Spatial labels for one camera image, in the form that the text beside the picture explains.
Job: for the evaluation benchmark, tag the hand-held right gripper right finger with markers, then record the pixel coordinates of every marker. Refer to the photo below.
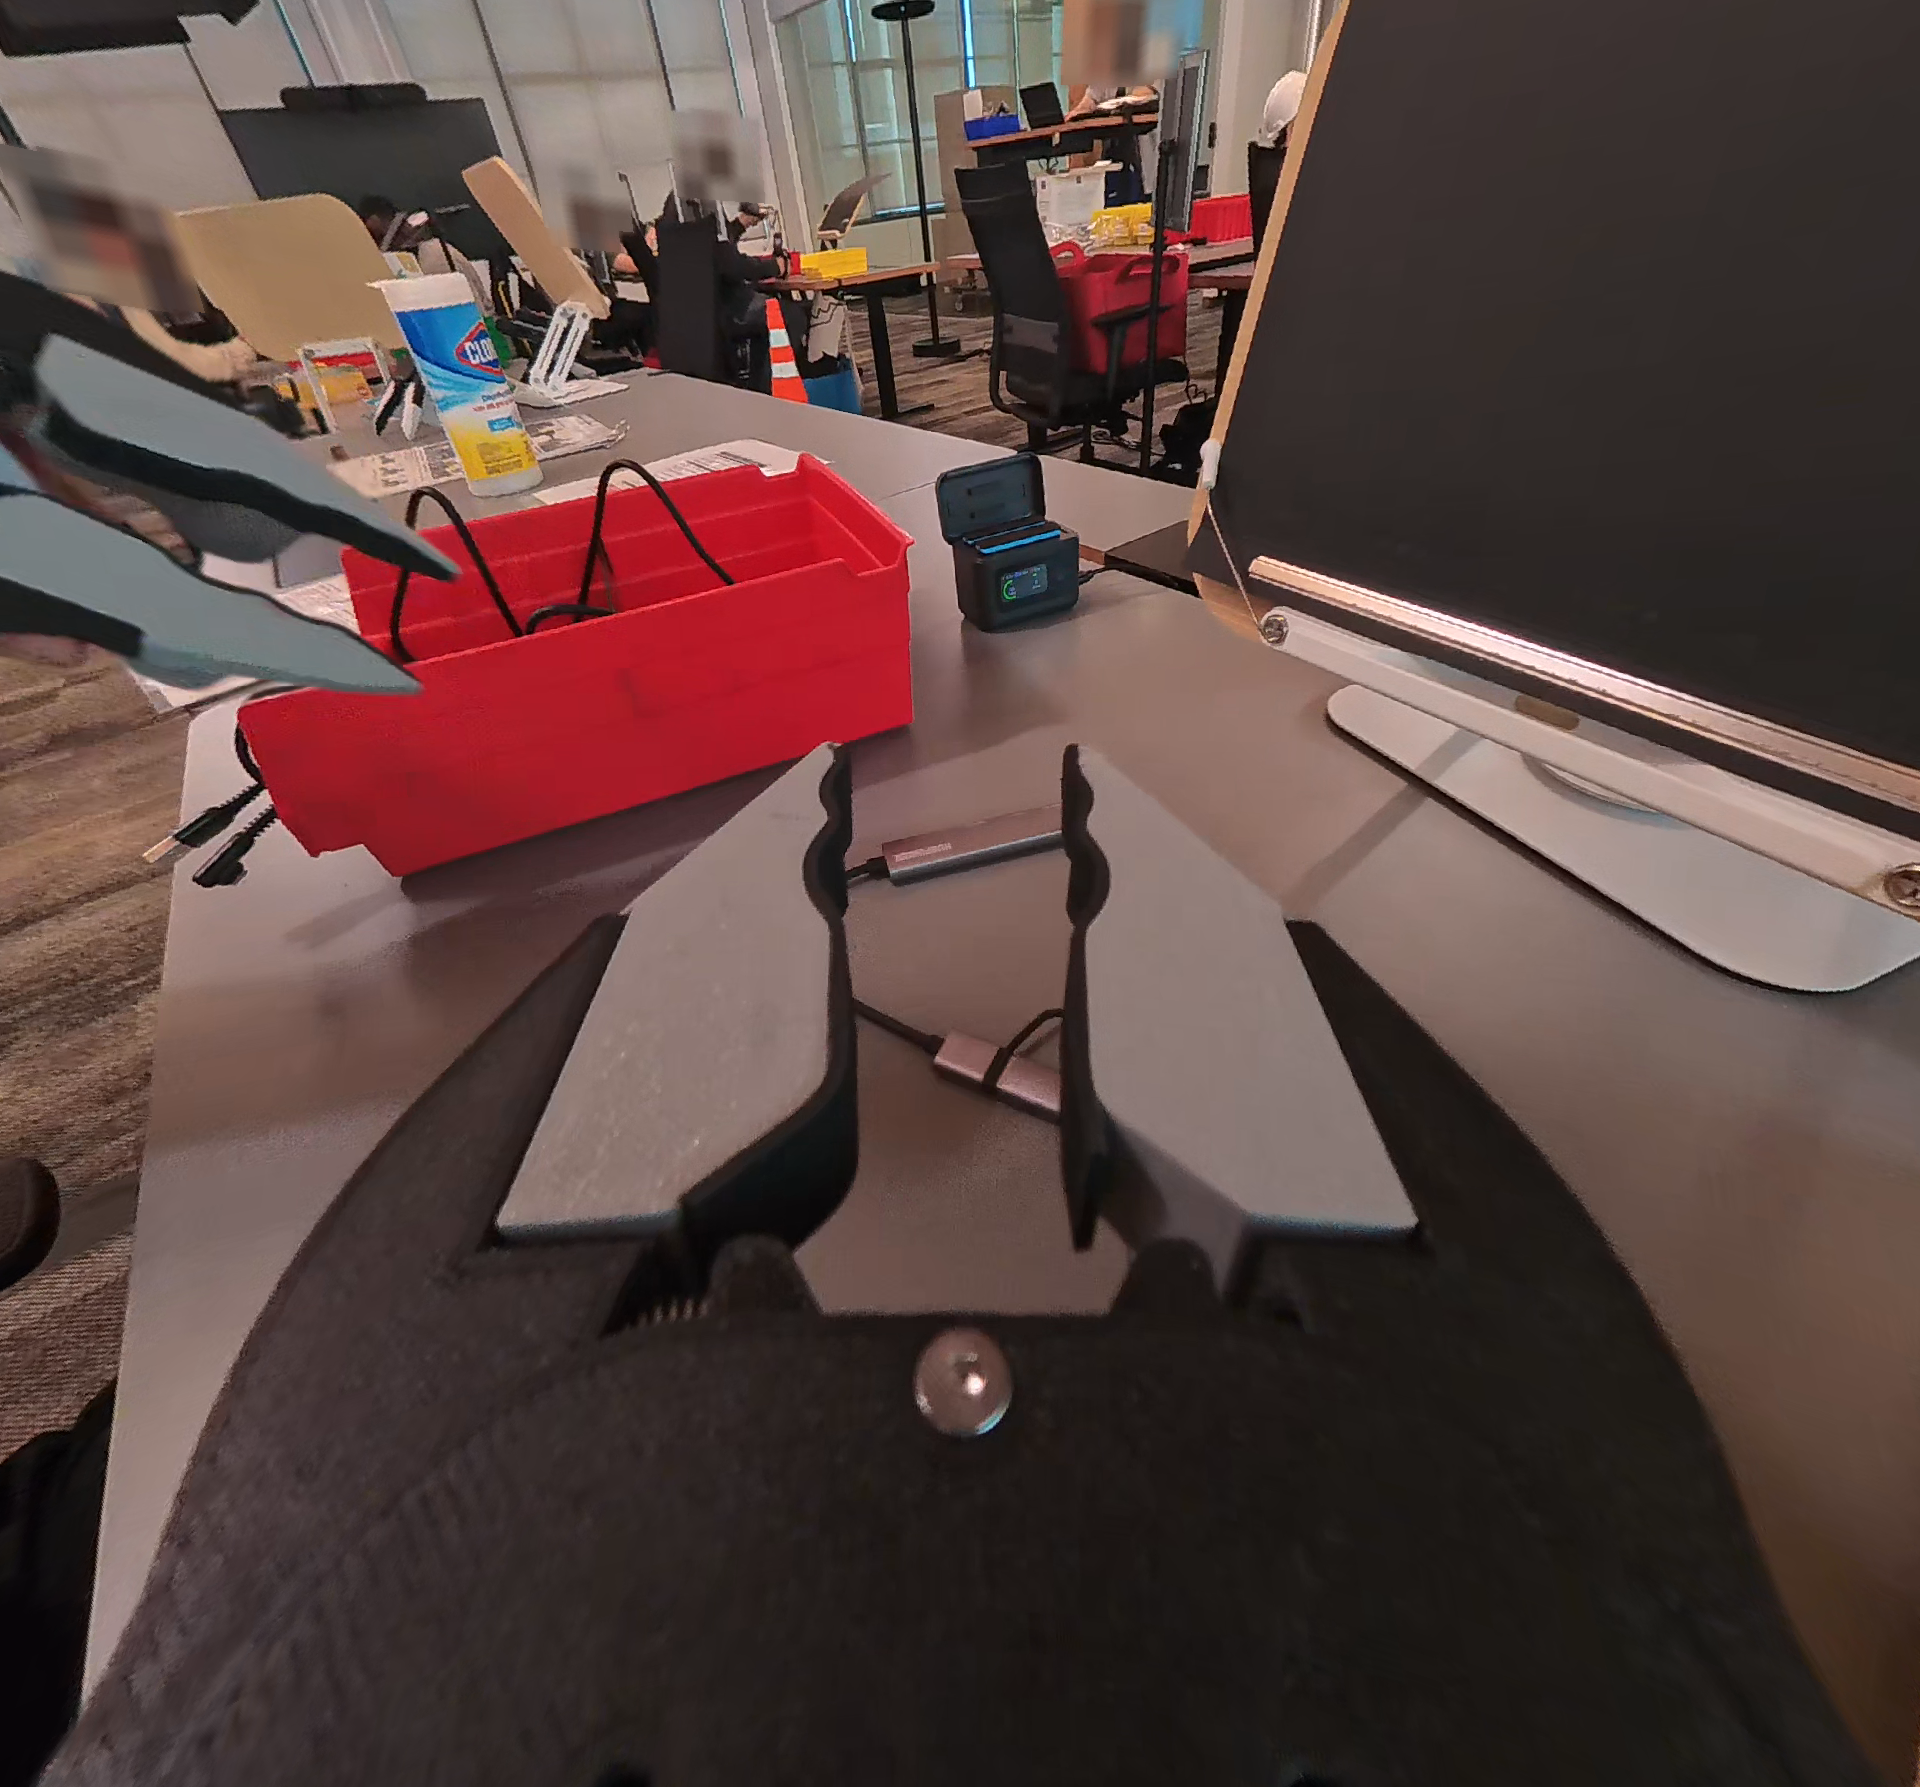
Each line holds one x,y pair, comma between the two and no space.
1230,1066

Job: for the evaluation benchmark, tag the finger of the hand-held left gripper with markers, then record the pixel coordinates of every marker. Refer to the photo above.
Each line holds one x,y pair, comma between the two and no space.
136,587
164,444

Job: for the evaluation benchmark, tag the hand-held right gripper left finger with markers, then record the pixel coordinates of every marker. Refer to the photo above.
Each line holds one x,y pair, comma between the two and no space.
691,1051

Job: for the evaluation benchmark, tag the grey usb hub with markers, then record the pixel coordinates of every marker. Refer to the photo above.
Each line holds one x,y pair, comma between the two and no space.
967,845

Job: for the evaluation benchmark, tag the red plastic bin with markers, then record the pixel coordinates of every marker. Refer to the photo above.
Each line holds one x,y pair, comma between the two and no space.
645,708

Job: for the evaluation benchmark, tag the beige rounded board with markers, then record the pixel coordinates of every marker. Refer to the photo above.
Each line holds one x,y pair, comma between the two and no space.
285,265

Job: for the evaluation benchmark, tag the disinfectant wipes canister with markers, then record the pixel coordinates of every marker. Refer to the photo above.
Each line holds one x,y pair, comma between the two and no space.
473,378

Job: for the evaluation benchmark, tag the white stand with beige paddle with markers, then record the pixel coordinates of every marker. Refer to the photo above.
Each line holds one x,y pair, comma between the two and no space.
532,242

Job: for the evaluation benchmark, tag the black charging case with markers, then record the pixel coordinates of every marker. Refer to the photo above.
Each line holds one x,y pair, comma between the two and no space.
1013,572

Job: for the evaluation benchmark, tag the white barcode paper sheet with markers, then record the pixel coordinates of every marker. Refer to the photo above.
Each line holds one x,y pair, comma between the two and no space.
719,460

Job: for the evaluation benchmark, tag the orange traffic cone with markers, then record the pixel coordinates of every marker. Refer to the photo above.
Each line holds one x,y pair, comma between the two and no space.
784,362

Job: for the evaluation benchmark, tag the mesh office chair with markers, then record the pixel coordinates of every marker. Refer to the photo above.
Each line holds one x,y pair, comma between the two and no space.
23,1217

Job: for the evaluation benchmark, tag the red storage crate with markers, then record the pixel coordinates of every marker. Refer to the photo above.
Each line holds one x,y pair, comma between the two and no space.
1133,301

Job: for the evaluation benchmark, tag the black office chair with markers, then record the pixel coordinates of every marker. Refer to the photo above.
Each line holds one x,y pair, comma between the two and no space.
1020,286

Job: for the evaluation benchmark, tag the black floor lamp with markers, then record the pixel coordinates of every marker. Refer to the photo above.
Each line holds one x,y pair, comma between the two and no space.
918,137

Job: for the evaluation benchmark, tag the person's body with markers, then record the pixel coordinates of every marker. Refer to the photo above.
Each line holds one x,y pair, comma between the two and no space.
52,1592

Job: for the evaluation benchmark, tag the black display panel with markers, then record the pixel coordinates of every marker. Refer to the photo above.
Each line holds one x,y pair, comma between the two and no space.
1621,242

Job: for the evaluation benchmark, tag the wooden backing board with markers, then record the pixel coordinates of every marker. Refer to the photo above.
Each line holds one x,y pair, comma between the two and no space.
1305,137

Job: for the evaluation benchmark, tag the black wall screen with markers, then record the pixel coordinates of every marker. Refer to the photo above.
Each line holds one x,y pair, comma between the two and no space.
376,160

